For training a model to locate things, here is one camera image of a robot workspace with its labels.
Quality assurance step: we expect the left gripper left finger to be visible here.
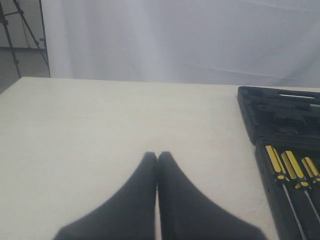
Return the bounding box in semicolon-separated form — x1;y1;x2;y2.
55;152;157;240

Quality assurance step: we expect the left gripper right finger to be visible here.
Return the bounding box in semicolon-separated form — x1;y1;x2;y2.
157;151;266;240

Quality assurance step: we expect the short yellow black screwdriver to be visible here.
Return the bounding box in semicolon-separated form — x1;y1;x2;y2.
301;157;320;184

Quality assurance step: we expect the black tripod stand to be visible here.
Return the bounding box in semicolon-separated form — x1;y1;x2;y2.
0;0;51;79

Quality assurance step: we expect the black plastic tool case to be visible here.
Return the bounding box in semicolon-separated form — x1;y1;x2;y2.
237;86;320;240

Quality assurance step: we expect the middle yellow black screwdriver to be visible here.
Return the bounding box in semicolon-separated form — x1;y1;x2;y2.
281;150;320;222

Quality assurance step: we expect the white backdrop curtain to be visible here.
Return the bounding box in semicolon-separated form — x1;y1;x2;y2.
42;0;320;88

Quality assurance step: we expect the long yellow black screwdriver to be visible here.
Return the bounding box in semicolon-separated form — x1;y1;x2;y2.
265;145;307;240

